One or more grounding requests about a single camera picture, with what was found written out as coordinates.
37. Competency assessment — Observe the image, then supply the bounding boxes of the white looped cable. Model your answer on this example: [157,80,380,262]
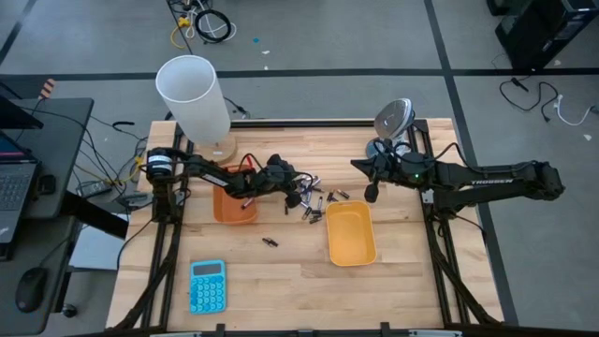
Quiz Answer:
[184,0,238,41]

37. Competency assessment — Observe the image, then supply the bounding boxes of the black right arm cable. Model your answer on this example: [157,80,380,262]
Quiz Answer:
[373,139,534,175]

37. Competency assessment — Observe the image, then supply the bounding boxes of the thin yellow cable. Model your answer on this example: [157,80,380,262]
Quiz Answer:
[105,156,144,186]

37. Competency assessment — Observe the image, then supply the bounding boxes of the black cabinet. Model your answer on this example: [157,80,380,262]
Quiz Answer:
[486,0,599,71]

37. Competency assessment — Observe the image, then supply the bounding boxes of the white and blue steam iron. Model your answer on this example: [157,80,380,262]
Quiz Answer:
[364,96,416,163]

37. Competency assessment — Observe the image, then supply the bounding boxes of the black laptop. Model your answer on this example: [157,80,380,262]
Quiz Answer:
[0,130,39,261]

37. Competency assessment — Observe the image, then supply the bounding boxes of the black aluminium table frame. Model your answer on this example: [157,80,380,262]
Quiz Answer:
[106,118,505,337]

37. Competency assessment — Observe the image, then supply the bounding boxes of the small black desk device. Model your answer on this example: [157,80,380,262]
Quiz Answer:
[37,173,58,196]

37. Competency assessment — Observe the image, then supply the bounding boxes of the orange black striped tape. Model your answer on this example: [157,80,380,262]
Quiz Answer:
[37,78,57,100]

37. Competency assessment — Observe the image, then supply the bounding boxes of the thin black cable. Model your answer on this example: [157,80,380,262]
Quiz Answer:
[223,96,251,120]

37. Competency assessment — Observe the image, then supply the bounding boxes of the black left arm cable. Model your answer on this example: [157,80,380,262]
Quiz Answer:
[236,152,315,198]

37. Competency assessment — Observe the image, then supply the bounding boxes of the blue calculator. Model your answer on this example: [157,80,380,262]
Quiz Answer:
[188,259,227,315]

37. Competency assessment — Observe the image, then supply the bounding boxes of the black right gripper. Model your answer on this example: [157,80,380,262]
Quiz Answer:
[350,150,422,186]

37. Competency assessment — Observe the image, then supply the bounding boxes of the yellow plastic bin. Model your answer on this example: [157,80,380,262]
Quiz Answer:
[325,199,378,268]

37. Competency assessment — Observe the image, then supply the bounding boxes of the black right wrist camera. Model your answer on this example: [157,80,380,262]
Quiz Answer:
[364,180,381,204]

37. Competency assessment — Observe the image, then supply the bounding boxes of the black computer mouse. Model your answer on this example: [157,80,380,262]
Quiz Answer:
[14,266,48,315]

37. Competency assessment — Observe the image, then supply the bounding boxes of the orange plastic bin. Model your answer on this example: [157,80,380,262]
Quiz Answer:
[212,164,259,226]

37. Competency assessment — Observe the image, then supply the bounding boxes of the black floor cable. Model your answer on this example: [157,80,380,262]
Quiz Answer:
[499,77,562,124]

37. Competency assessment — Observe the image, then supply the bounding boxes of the white iron cord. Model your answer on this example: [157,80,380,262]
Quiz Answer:
[377,130,414,158]

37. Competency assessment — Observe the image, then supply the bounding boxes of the white floor cable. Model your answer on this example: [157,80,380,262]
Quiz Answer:
[553,93,599,127]

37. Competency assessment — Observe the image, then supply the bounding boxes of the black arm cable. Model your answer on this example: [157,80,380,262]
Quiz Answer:
[236,152,315,198]
[373,139,534,175]

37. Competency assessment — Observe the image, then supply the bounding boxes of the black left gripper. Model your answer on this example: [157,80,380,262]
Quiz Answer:
[255,156,311,197]

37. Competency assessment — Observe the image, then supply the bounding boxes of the black coiled cable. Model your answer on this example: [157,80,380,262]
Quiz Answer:
[194,8,234,45]

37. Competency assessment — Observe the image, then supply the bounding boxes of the white shade wooden base lamp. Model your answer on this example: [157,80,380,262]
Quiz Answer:
[154,54,239,165]

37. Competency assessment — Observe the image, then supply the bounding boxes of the black desk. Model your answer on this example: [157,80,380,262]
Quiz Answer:
[0,96,130,337]

